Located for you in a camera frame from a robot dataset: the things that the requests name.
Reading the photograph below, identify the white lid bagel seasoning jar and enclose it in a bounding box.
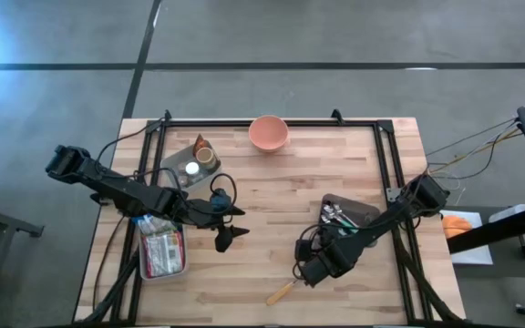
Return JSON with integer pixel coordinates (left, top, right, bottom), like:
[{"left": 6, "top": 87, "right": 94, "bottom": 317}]
[{"left": 184, "top": 161, "right": 205, "bottom": 183}]

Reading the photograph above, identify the dark grey plastic bin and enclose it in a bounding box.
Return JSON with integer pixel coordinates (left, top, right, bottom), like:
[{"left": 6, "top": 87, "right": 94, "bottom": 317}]
[{"left": 319, "top": 193, "right": 382, "bottom": 250}]

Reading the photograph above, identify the gold lid spice jar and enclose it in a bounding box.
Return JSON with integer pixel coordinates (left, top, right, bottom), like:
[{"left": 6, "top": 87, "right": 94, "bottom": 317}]
[{"left": 195, "top": 146, "right": 221, "bottom": 174}]

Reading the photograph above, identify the orange taco seasoning packet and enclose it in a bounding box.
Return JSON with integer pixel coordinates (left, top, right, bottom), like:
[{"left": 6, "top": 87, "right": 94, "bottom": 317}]
[{"left": 192, "top": 133, "right": 213, "bottom": 154}]

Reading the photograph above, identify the peach plastic bowl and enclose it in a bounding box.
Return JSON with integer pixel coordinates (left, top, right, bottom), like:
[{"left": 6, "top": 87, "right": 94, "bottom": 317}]
[{"left": 247, "top": 114, "right": 290, "bottom": 153}]

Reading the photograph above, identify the blue yellow ramen packet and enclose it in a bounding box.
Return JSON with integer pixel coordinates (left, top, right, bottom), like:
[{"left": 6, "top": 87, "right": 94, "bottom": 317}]
[{"left": 132, "top": 213, "right": 178, "bottom": 237}]

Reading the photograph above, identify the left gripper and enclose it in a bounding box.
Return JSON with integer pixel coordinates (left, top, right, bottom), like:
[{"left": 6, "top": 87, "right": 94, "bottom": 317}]
[{"left": 189, "top": 200, "right": 251, "bottom": 254}]

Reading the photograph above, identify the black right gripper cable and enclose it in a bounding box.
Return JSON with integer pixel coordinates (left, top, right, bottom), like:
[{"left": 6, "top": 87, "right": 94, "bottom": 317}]
[{"left": 291, "top": 222, "right": 325, "bottom": 282}]

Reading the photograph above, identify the light grey plastic bin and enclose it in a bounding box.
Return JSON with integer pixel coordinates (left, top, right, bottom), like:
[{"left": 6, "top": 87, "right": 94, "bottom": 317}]
[{"left": 160, "top": 143, "right": 223, "bottom": 191}]

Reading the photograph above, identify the orange object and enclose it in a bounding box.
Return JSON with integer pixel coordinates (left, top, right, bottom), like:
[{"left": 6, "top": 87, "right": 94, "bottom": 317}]
[{"left": 441, "top": 214, "right": 473, "bottom": 240}]

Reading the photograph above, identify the light blue handled spoon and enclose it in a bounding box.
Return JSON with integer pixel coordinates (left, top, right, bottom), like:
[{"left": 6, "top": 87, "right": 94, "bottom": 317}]
[{"left": 321, "top": 216, "right": 345, "bottom": 233}]

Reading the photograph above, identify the red ramen packet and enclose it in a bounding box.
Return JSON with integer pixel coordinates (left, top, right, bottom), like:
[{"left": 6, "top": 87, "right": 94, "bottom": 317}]
[{"left": 143, "top": 231, "right": 186, "bottom": 279}]

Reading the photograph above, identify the white board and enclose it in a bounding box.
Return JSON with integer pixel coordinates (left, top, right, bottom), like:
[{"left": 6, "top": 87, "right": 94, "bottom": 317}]
[{"left": 438, "top": 209, "right": 494, "bottom": 266}]

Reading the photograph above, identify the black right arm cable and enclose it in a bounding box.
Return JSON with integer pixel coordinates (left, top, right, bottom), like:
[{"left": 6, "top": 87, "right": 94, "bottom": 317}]
[{"left": 426, "top": 122, "right": 519, "bottom": 182}]

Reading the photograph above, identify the all silver spoon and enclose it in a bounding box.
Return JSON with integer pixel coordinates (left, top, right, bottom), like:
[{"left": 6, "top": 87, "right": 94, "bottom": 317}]
[{"left": 322, "top": 204, "right": 344, "bottom": 220}]

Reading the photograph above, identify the white translucent plastic bin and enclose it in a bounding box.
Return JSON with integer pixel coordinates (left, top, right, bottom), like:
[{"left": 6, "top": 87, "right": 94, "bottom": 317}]
[{"left": 138, "top": 217, "right": 190, "bottom": 282}]

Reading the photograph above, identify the grey side table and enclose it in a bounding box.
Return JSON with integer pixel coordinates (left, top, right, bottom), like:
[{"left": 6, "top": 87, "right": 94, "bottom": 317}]
[{"left": 0, "top": 200, "right": 45, "bottom": 320}]

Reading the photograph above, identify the white plastic container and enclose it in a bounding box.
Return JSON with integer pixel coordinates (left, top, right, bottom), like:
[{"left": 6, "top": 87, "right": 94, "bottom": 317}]
[{"left": 489, "top": 203, "right": 525, "bottom": 224}]

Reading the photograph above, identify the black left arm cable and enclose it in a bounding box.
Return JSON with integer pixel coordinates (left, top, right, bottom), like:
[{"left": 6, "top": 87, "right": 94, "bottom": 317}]
[{"left": 94, "top": 118, "right": 164, "bottom": 168}]

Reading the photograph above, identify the brown table cable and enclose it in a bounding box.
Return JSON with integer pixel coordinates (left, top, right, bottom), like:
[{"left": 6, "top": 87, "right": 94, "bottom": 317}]
[{"left": 91, "top": 216, "right": 127, "bottom": 311}]

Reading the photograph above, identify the yellow handled spoon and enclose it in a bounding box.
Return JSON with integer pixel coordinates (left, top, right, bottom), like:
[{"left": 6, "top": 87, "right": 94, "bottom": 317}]
[{"left": 265, "top": 279, "right": 299, "bottom": 306}]

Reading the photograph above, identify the black metal table frame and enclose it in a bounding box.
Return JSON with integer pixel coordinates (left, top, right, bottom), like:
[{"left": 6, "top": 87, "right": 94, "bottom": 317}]
[{"left": 79, "top": 108, "right": 467, "bottom": 327}]

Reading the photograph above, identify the orange grey cable bundle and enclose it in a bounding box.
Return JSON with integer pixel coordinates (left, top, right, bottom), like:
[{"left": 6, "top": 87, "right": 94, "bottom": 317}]
[{"left": 426, "top": 117, "right": 519, "bottom": 174}]

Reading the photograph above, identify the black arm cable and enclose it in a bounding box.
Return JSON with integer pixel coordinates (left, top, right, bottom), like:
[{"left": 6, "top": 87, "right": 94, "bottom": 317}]
[
  {"left": 94, "top": 118, "right": 164, "bottom": 168},
  {"left": 426, "top": 122, "right": 519, "bottom": 182}
]

